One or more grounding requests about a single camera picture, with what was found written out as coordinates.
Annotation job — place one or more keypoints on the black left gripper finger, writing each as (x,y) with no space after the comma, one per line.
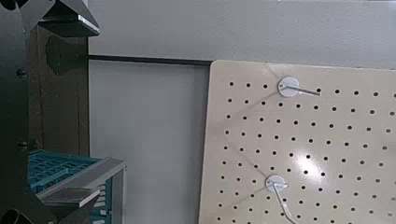
(70,27)
(68,197)

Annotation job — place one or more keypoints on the blue crate with gray rim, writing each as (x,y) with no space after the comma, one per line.
(84,177)

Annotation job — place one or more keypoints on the white panel below pegboard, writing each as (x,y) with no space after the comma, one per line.
(149,140)

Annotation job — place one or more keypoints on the tall white partition panel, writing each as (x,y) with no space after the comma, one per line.
(218,28)

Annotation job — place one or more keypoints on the white pegboard hook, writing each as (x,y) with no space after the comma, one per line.
(275,183)
(288,87)

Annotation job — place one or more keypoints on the beige perforated pegboard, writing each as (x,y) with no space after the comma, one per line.
(334,152)

